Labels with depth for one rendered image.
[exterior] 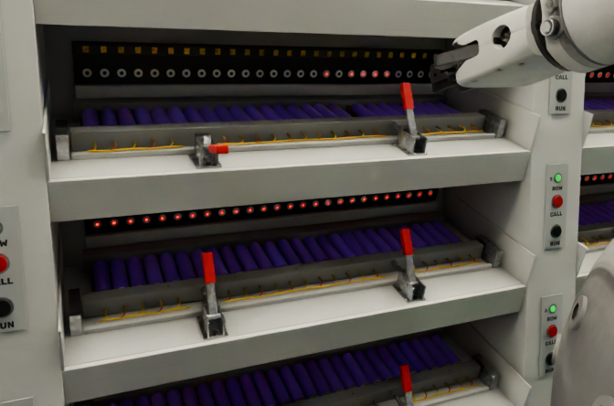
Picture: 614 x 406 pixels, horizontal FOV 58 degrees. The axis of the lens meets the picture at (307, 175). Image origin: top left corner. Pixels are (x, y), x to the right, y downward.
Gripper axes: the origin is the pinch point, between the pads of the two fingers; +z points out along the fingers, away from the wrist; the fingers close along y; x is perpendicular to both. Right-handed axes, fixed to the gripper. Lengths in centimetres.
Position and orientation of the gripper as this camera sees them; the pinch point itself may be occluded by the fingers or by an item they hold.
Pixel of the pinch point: (457, 74)
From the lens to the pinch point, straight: 65.1
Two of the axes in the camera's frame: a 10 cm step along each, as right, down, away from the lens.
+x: -1.0, -9.9, 0.6
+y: 9.2, -0.7, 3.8
